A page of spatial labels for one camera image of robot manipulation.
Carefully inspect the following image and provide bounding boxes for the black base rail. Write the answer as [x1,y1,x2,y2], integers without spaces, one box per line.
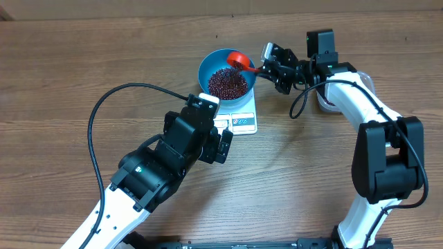
[120,228,394,249]

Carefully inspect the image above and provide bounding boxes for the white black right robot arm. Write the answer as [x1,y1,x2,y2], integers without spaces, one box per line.
[257,29,429,248]

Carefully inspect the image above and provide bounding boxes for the red beans in bowl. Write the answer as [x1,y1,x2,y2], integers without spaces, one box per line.
[208,68,248,100]

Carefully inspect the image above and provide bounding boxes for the orange scoop with blue handle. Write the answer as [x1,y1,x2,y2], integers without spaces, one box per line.
[226,51,260,73]

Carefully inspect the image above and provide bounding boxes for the clear plastic container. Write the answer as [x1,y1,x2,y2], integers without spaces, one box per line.
[316,71,376,113]

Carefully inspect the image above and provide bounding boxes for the white kitchen scale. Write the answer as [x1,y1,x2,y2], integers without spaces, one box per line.
[214,88,257,136]

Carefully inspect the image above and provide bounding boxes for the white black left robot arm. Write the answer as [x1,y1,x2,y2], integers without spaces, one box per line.
[63,102,233,248]

